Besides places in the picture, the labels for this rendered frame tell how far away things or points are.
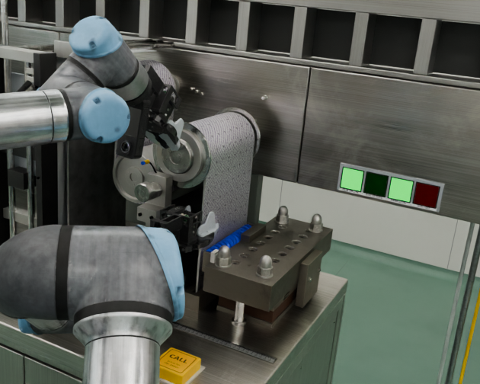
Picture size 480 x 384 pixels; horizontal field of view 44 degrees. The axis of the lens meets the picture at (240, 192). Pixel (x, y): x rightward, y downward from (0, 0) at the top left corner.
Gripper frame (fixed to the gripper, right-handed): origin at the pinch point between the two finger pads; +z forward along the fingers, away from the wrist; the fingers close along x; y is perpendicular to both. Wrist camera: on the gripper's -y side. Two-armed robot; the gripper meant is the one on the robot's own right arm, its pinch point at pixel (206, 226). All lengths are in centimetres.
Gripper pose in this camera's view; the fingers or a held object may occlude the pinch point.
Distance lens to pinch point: 134.4
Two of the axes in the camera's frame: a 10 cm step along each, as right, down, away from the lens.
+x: -8.9, -2.2, 4.1
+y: 0.9, -9.5, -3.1
